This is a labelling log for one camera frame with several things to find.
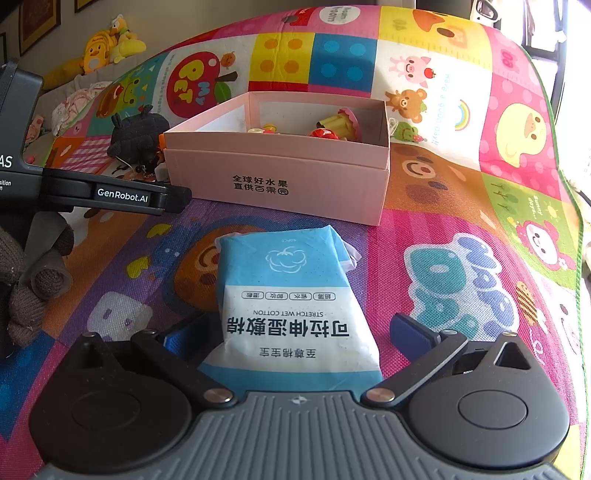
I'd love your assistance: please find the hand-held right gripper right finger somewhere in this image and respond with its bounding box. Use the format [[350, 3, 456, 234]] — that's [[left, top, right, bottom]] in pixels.
[[360, 313, 536, 409]]

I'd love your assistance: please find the yellow pink cake toy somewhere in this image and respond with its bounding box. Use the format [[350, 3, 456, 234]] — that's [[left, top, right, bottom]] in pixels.
[[315, 107, 362, 139]]

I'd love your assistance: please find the pink cardboard box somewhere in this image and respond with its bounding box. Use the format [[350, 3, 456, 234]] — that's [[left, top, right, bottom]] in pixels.
[[160, 90, 392, 227]]

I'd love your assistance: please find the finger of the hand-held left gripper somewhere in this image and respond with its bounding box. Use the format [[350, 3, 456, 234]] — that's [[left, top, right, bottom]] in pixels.
[[41, 167, 192, 215]]

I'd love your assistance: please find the grey sofa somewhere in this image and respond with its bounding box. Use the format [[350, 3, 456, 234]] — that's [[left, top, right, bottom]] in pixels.
[[23, 55, 153, 153]]

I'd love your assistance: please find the person's left hand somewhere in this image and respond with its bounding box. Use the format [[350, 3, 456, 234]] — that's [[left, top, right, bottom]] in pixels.
[[0, 222, 75, 347]]

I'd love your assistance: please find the yellow cushion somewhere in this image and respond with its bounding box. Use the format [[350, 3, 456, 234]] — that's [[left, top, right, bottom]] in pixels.
[[42, 58, 86, 90]]

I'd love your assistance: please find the yellow tiger plush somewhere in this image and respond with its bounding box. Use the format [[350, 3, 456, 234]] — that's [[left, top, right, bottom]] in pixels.
[[82, 30, 122, 75]]

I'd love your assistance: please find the black plush toy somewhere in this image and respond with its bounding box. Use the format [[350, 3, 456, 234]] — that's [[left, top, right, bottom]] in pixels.
[[107, 104, 171, 178]]

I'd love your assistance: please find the small pink cloth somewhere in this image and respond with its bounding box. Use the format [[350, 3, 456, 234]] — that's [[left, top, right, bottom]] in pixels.
[[23, 115, 51, 148]]

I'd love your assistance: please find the red plastic bear toy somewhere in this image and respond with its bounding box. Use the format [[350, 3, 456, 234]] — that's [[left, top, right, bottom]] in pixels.
[[248, 124, 352, 140]]

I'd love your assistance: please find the pink white cloth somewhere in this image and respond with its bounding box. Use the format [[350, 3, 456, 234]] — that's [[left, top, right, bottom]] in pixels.
[[52, 82, 114, 134]]

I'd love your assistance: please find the yellow green plush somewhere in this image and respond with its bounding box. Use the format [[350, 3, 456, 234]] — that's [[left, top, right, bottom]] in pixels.
[[113, 34, 147, 64]]

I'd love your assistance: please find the blue white wet cotton pack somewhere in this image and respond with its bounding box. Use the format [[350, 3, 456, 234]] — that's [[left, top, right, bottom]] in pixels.
[[198, 224, 385, 398]]

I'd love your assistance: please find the white plastic appliance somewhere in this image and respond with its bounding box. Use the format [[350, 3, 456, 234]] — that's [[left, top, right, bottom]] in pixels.
[[468, 0, 505, 23]]

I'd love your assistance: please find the colourful cartoon play mat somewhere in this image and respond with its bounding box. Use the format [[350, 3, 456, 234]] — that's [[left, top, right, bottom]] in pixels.
[[0, 0, 583, 480]]

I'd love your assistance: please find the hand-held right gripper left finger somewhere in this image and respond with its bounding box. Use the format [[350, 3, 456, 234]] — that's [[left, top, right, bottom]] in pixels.
[[69, 323, 236, 409]]

